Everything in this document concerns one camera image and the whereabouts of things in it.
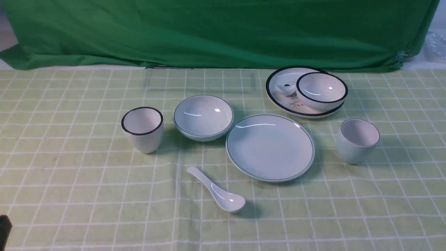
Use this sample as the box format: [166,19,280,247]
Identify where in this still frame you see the pale blue bowl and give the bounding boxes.
[173,95,234,142]

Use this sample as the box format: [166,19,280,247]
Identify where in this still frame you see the white ceramic soup spoon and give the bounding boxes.
[187,166,246,213]

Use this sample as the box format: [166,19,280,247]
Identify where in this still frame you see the pale blue cup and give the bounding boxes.
[336,119,380,164]

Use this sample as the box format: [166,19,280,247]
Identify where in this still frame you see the pale blue plate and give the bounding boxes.
[225,114,316,183]

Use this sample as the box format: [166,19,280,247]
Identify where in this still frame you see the black-rimmed white plate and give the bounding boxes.
[266,66,348,119]

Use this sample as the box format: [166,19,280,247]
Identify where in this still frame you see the black-rimmed white cup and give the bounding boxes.
[121,107,164,154]

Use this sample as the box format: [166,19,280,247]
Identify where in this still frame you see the green checkered tablecloth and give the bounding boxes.
[0,68,446,251]

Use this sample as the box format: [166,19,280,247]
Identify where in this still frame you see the green backdrop cloth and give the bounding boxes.
[1,0,439,73]

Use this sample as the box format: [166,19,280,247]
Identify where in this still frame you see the black-rimmed white bowl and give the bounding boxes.
[296,73,348,112]

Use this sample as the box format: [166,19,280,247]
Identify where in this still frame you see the metal clamp on backdrop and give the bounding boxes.
[395,50,413,63]

